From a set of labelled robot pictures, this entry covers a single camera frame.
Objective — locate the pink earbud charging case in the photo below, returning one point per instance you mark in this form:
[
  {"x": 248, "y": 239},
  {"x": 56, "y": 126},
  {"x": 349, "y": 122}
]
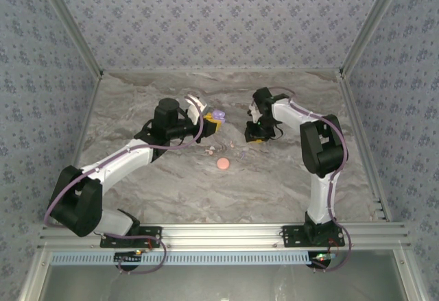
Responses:
[{"x": 223, "y": 163}]

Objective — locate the aluminium corner post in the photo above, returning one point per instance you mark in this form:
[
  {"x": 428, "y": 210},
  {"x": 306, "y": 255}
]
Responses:
[
  {"x": 374, "y": 23},
  {"x": 68, "y": 23}
]

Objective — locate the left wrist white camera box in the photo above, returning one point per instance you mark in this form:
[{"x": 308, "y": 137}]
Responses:
[{"x": 196, "y": 107}]

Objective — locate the small circuit board with LED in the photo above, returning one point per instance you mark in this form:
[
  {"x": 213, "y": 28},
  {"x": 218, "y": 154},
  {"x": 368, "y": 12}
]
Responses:
[
  {"x": 128, "y": 257},
  {"x": 322, "y": 257}
]

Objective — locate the aluminium table side rail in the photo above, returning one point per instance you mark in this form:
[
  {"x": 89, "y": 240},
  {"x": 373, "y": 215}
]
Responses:
[{"x": 360, "y": 126}]

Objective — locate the small white scrap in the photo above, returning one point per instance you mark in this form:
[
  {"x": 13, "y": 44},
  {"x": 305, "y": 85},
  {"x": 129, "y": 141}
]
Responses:
[{"x": 212, "y": 148}]

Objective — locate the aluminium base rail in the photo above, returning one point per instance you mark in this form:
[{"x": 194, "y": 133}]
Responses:
[{"x": 223, "y": 234}]

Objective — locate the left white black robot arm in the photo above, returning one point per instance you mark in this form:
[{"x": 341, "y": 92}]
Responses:
[{"x": 113, "y": 167}]

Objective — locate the purple earbud charging case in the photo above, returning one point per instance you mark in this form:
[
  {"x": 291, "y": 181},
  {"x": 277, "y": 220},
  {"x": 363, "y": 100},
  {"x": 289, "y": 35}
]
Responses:
[{"x": 217, "y": 114}]

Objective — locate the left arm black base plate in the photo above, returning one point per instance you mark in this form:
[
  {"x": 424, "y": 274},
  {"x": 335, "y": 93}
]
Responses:
[{"x": 151, "y": 237}]

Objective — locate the purple earbud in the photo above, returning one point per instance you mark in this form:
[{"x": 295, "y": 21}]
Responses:
[{"x": 243, "y": 151}]

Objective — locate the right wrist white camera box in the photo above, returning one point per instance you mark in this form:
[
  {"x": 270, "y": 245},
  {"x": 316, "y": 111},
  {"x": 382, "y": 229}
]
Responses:
[{"x": 254, "y": 112}]

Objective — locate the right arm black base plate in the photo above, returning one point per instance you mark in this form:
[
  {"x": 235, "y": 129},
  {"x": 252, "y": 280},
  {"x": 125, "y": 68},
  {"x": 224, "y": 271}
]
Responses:
[{"x": 295, "y": 237}]

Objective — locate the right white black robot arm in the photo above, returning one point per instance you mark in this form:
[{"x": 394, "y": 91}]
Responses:
[{"x": 322, "y": 191}]

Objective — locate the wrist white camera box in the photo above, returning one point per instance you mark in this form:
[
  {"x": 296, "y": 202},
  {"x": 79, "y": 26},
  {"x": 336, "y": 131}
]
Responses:
[
  {"x": 254, "y": 112},
  {"x": 196, "y": 107}
]

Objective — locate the aluminium lower frame bar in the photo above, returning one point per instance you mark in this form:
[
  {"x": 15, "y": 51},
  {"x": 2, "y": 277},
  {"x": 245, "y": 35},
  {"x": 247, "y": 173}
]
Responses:
[
  {"x": 411, "y": 277},
  {"x": 32, "y": 277}
]

